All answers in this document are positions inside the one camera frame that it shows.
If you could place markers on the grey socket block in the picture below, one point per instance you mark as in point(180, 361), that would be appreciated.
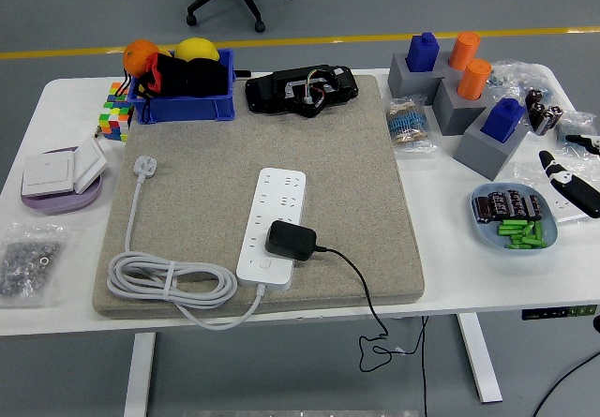
point(452, 112)
point(478, 154)
point(403, 84)

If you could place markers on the white table leg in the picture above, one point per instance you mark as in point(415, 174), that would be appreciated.
point(139, 375)
point(478, 361)

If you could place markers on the white wall switch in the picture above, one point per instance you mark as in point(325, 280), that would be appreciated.
point(91, 164)
point(47, 173)

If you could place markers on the black open electronic device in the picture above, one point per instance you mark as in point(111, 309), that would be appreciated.
point(267, 91)

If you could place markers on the orange fruit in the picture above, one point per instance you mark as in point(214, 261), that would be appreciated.
point(138, 56)

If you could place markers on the green cylinder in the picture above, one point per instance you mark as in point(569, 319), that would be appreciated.
point(511, 223)
point(528, 229)
point(534, 242)
point(510, 231)
point(539, 230)
point(518, 246)

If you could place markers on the small yellow fruit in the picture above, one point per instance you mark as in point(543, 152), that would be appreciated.
point(165, 53)

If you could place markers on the blue plastic bin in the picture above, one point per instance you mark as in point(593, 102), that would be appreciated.
point(187, 108)

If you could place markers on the yellow lemon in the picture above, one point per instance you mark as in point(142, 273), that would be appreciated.
point(197, 49)

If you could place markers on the bag of tan-taped resistors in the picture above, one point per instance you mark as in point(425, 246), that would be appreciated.
point(408, 124)

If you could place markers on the grey-brown mat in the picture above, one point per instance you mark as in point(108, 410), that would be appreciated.
point(197, 192)

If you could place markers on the black table control panel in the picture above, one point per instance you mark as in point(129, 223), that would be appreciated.
point(544, 314)

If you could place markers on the colourful puzzle cube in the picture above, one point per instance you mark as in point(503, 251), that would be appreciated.
point(115, 122)

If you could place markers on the bagged white wall socket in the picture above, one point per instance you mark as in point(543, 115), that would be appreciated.
point(529, 173)

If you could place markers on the black pouch with red trim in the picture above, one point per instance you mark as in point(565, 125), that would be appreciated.
point(164, 79)

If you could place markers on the purple oval tray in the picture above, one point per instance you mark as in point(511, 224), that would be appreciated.
point(61, 204)

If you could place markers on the bag of blue resistors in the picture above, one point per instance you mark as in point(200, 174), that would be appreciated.
point(515, 77)
point(574, 124)

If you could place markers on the light blue plate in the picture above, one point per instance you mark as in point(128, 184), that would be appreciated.
point(552, 232)

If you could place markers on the white power strip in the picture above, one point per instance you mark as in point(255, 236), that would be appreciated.
point(276, 197)

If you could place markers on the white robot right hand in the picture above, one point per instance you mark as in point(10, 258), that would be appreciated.
point(576, 192)

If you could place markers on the blue square peg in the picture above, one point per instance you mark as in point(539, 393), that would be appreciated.
point(422, 54)
point(501, 122)

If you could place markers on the black cloth pouch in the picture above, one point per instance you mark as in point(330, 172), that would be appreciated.
point(208, 79)

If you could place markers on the bag of metal nuts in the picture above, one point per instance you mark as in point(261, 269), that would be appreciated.
point(28, 262)

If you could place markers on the orange cylinder peg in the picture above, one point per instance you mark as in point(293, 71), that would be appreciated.
point(464, 51)
point(473, 79)

